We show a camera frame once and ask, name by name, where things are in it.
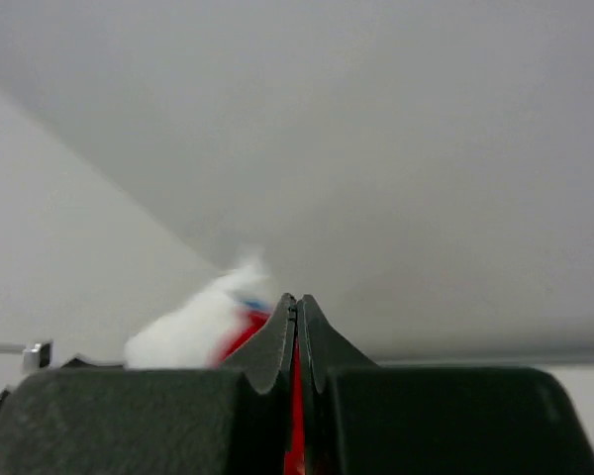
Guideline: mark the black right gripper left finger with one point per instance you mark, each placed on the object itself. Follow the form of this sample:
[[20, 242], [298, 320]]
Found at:
[[231, 419]]

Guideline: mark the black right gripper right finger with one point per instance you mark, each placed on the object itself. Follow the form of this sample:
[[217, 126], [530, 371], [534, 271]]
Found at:
[[364, 418]]

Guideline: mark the white pillow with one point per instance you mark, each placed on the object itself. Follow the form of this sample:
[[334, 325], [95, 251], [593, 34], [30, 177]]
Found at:
[[194, 334]]

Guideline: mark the red patterned pillowcase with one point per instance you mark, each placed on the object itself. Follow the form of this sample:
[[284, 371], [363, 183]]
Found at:
[[294, 460]]

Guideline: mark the blue white pillow tag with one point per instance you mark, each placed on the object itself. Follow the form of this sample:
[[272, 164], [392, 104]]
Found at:
[[254, 304]]

